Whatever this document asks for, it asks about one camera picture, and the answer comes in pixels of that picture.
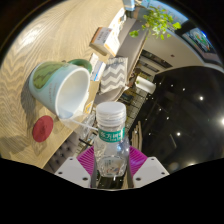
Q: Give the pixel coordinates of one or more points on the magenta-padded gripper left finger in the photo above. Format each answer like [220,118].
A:
[73,172]

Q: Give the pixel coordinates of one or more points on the pale green ceramic mug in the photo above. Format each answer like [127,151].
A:
[50,86]

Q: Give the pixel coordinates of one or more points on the grey white chevron pillow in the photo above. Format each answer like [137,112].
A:
[114,75]

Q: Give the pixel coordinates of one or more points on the clear drinking straw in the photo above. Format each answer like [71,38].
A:
[85,124]

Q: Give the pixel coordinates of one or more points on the white tissue box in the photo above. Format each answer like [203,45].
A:
[105,40]

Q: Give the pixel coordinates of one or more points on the round white column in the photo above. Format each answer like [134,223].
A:
[146,85]

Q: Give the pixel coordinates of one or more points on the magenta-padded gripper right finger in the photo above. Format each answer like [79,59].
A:
[150,171]

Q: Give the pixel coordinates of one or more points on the green potted plant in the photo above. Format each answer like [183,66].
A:
[158,21]

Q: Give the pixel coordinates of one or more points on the clear plastic water bottle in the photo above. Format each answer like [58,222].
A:
[111,150]

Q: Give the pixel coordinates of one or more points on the framed colourful wall poster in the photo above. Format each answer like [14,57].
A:
[199,40]

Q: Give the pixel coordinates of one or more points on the small blue white box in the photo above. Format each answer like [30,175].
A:
[98,70]

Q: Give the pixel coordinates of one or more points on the flat round red coaster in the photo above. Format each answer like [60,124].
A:
[42,129]

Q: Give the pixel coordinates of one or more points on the group of ceiling lights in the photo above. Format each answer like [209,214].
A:
[201,98]

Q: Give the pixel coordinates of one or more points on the grey upholstered sofa bench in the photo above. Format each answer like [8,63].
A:
[131,46]

